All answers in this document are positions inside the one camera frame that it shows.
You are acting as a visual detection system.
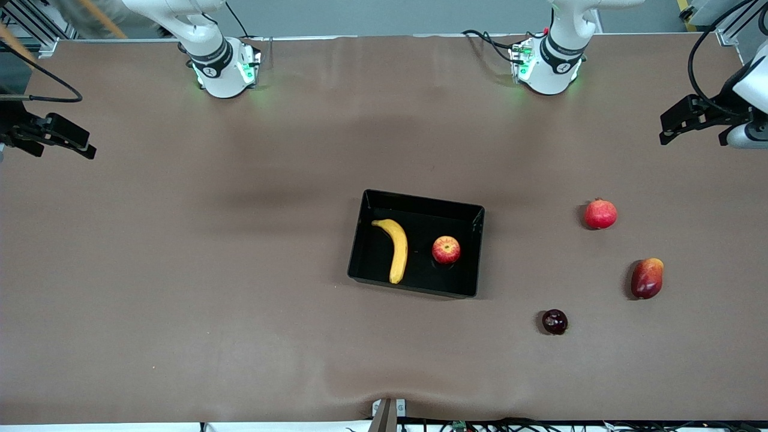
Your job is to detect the metal table edge bracket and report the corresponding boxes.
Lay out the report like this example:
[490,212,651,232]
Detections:
[371,398,407,432]

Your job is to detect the red pomegranate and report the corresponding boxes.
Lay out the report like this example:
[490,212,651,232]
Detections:
[584,197,618,230]

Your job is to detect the aluminium frame profile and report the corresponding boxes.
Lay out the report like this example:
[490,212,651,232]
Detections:
[684,0,768,46]
[0,0,76,58]

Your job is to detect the black cable bundle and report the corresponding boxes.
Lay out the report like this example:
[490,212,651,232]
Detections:
[345,417,768,432]

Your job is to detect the yellow banana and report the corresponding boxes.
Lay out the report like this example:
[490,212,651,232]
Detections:
[371,218,409,285]

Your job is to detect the thin black base cable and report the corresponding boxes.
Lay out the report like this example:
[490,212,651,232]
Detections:
[225,0,250,38]

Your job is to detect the red yellow mango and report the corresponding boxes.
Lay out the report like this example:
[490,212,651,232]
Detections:
[630,257,665,300]

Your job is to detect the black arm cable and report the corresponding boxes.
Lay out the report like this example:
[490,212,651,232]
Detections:
[688,0,768,118]
[0,39,83,104]

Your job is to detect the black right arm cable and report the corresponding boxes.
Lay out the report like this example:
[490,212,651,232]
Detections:
[0,39,83,104]

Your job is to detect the dark purple plum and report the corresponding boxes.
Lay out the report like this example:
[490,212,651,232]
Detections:
[542,309,569,335]

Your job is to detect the black plastic box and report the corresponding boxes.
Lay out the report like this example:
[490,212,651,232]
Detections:
[347,189,485,299]

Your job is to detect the brown table mat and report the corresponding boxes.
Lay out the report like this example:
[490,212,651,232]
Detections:
[0,33,768,424]

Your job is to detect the black cables at arm base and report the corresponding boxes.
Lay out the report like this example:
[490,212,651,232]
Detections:
[461,29,529,64]

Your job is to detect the red apple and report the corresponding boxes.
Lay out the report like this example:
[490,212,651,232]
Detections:
[432,235,462,265]

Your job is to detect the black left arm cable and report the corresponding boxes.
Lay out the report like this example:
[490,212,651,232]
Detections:
[688,0,768,118]

